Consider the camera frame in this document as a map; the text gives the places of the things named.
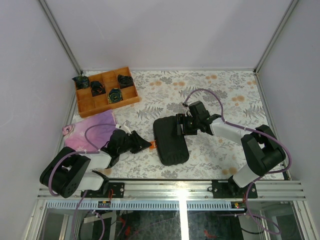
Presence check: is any dark rolled tape far left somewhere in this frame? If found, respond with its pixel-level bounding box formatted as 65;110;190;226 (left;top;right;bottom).
72;75;90;90

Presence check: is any black orange rolled tape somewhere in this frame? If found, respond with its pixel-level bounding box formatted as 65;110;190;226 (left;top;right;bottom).
90;80;106;97

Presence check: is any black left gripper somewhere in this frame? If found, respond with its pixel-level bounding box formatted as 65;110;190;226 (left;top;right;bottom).
118;130;153;156

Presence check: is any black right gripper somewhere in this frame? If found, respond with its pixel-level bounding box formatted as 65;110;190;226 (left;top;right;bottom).
171;114;200;137

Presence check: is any orange case latch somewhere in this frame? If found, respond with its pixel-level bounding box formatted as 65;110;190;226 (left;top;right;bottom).
149;141;157;150

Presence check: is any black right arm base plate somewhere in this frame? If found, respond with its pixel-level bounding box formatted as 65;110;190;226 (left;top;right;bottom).
211;180;249;199

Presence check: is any black plastic tool case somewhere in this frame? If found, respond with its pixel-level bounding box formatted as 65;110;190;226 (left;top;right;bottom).
153;116;190;166

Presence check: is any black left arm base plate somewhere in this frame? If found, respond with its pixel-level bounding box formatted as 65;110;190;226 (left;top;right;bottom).
100;182;125;199

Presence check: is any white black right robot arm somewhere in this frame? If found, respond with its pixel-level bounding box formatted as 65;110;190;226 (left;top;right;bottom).
176;101;286;198

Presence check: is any purple cloth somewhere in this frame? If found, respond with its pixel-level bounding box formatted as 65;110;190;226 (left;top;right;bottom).
62;110;116;152

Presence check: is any black rolled tape right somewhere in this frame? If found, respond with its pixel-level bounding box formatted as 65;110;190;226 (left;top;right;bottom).
117;74;134;89

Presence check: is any grey slotted cable duct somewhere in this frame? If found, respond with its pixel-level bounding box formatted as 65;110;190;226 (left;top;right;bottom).
46;200;245;211

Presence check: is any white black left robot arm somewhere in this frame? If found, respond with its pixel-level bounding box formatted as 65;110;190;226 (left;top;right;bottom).
39;129;152;199

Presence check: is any blue yellow rolled tape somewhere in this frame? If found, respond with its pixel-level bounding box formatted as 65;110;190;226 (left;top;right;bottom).
107;88;123;104

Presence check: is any aluminium front rail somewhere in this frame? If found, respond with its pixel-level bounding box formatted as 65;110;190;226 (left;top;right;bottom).
37;178;307;202

